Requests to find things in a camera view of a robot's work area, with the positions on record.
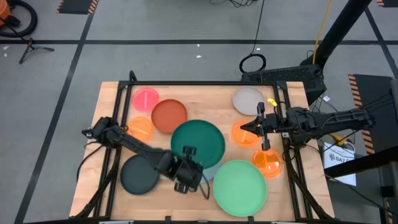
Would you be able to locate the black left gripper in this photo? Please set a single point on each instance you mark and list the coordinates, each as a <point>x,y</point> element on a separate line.
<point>186,174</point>

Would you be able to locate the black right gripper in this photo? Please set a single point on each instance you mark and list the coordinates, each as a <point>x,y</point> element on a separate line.
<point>273,123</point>

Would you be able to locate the orange transparent small plate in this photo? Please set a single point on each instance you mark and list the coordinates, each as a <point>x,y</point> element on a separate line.
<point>267,163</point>
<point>244,140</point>
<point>141,129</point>

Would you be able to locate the pale mint plastic plate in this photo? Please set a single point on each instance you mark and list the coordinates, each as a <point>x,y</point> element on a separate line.
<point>211,172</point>

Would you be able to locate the grey beige plastic plate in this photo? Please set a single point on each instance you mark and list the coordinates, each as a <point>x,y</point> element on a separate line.
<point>245,99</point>

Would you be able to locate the dark green large plate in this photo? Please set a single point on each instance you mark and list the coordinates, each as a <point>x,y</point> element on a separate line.
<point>199,137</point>

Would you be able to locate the charcoal black plastic plate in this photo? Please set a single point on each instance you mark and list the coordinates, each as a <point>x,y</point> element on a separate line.
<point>136,177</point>

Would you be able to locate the light green large plate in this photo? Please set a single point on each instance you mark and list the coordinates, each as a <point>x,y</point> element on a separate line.
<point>239,188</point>

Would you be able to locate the rust orange plastic plate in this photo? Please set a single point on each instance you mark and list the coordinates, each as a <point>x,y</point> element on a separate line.
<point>169,115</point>

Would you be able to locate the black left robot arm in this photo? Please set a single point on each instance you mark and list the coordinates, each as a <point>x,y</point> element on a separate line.
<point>136,146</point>

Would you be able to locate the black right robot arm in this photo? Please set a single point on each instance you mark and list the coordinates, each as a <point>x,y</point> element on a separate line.
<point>335,119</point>

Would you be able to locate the black perforated computer case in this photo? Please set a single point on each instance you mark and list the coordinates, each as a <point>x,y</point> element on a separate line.
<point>283,76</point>

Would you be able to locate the white paper tag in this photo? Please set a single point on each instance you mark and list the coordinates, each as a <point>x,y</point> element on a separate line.
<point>326,98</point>

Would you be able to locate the yellow plug connector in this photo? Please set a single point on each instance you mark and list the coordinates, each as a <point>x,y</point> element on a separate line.
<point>340,140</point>

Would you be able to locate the pink transparent small plate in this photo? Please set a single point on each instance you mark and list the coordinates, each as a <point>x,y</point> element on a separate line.
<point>140,99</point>

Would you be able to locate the white printed sign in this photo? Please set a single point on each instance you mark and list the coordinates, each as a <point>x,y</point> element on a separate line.
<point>337,165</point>

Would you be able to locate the black side table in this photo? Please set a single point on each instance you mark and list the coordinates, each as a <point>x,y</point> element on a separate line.
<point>357,161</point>

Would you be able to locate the hazard-striped black floor mat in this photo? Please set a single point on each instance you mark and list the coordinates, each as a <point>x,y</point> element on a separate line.
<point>390,2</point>
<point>373,99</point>
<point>76,5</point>

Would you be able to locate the black slanted pole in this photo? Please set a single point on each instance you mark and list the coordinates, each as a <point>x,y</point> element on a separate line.
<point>339,29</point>

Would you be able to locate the black tripod stand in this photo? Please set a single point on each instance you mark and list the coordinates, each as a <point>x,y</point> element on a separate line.
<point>31,46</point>

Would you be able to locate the orange vacuum cleaner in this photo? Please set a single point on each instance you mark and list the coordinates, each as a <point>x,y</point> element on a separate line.
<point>3,11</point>

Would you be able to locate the black aluminium table frame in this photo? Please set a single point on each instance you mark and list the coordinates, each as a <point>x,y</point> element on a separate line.
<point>202,83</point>

